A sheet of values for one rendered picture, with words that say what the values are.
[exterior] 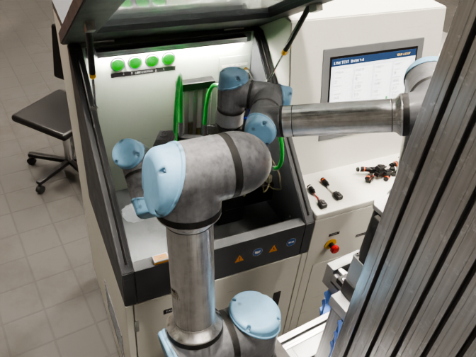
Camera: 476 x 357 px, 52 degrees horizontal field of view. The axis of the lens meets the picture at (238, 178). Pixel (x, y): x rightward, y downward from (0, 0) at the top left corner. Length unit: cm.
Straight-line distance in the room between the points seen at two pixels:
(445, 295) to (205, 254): 40
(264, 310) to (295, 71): 94
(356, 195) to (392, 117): 82
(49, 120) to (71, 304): 115
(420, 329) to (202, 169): 45
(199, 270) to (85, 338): 174
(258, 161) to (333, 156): 117
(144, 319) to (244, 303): 73
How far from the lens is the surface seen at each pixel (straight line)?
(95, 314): 266
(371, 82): 196
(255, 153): 81
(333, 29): 181
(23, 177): 356
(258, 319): 107
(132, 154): 117
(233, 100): 125
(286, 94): 124
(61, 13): 184
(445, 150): 72
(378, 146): 210
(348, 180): 195
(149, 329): 182
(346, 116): 110
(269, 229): 171
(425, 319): 87
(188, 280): 91
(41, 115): 325
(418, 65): 125
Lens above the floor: 213
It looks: 38 degrees down
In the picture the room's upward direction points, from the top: 6 degrees clockwise
